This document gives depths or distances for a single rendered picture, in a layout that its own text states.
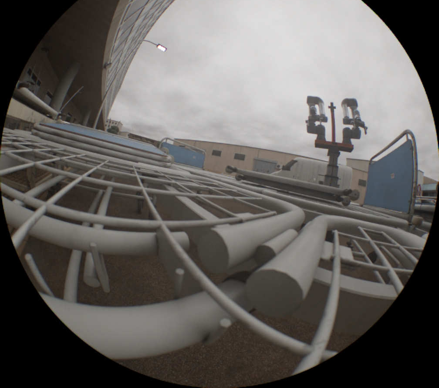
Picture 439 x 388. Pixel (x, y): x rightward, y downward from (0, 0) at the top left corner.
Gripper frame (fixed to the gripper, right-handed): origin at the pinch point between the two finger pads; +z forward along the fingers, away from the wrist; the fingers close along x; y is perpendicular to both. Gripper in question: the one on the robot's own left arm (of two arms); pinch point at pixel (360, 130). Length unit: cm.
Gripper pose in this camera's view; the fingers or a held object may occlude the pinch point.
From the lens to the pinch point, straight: 150.6
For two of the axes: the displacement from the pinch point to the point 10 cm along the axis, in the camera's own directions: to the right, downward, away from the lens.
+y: -3.7, -5.1, -7.8
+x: 7.7, 3.0, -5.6
